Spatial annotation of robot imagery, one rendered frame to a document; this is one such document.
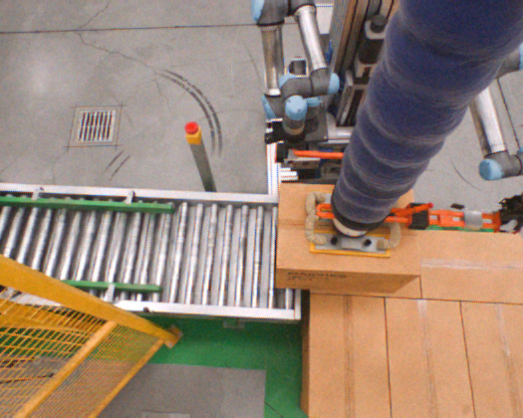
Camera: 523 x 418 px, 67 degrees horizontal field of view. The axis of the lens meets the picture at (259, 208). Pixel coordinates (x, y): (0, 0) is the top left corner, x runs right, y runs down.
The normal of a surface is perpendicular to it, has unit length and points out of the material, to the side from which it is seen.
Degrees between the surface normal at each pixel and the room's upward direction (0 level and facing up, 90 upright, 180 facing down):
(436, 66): 74
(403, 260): 0
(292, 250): 0
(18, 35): 0
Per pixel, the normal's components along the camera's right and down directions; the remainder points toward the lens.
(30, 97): -0.02, -0.38
